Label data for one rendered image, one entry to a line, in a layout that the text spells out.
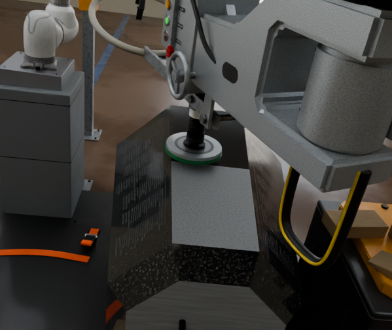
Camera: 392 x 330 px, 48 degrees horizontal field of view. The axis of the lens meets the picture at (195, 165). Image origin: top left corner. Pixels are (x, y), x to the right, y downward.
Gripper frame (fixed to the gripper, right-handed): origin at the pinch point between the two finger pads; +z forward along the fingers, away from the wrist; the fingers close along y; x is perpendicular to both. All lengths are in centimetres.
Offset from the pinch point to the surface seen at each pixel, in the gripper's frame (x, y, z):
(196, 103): 13, 94, -29
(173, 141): 11, 91, -5
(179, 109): 22, 51, 16
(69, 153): -26, 42, 69
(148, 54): 1, 51, -13
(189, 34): 5, 86, -49
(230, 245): 21, 143, -21
